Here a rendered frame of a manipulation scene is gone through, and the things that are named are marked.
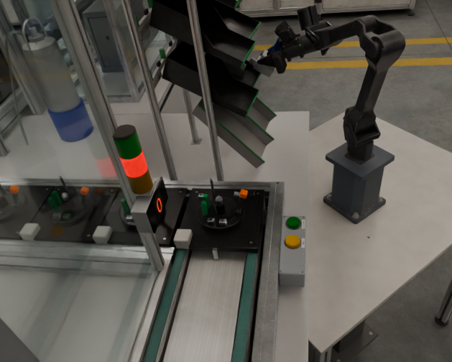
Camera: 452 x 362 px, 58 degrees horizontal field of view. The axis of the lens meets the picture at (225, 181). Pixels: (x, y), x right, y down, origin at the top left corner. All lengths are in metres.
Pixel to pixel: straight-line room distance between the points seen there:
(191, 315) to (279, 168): 0.69
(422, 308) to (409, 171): 0.88
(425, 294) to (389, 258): 1.04
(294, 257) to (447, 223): 0.52
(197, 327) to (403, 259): 0.62
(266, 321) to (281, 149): 0.81
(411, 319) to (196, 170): 1.26
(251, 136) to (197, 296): 0.58
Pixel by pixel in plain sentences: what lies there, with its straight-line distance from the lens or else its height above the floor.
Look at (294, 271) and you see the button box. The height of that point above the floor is 0.96.
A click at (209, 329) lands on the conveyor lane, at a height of 0.92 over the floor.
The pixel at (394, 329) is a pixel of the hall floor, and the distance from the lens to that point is 2.18.
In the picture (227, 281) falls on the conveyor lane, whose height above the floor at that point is 0.92.
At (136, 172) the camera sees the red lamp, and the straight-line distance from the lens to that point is 0.90.
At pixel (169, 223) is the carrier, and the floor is 0.97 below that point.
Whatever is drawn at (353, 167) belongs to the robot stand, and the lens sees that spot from 1.26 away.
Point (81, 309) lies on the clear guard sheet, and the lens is 0.82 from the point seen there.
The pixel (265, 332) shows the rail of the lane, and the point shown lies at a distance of 1.03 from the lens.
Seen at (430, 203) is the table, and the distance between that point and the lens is 1.49.
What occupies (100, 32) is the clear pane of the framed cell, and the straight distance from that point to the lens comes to 2.04.
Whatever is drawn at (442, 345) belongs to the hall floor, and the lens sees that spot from 2.20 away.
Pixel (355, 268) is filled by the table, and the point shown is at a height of 0.86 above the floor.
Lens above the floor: 1.86
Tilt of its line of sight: 41 degrees down
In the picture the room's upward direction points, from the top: 9 degrees counter-clockwise
